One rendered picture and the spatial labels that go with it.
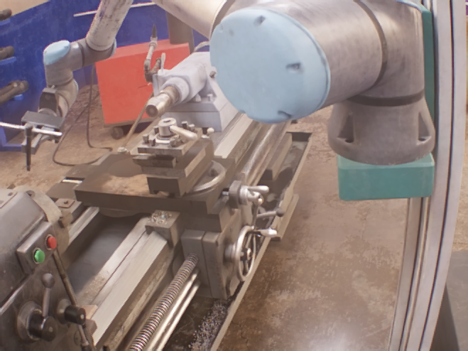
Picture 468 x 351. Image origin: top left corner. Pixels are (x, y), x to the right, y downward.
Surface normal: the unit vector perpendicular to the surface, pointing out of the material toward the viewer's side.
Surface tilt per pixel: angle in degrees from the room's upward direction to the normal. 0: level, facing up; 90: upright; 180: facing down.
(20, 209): 45
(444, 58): 90
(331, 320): 0
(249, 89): 92
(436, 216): 90
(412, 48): 92
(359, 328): 0
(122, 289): 36
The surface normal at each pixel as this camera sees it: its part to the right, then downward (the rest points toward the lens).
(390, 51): 0.62, 0.30
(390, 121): -0.12, 0.13
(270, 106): -0.72, 0.40
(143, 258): 0.47, -0.69
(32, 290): 0.95, 0.04
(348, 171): -0.15, 0.46
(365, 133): -0.56, 0.10
